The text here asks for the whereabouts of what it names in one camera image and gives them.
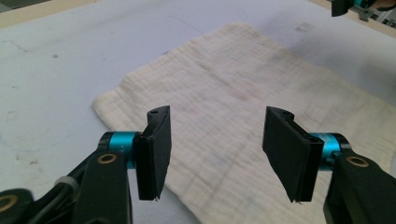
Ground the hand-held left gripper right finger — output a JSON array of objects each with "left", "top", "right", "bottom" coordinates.
[{"left": 262, "top": 105, "right": 352, "bottom": 203}]

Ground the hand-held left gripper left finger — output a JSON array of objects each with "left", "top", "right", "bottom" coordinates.
[{"left": 99, "top": 105, "right": 173, "bottom": 202}]

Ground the cream cotton cloth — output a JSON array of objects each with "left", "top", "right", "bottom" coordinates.
[{"left": 92, "top": 21, "right": 396, "bottom": 224}]

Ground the light wooden table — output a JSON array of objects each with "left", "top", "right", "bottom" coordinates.
[{"left": 0, "top": 0, "right": 396, "bottom": 40}]

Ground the aluminium rail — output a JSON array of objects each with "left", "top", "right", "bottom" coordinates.
[{"left": 349, "top": 5, "right": 396, "bottom": 31}]

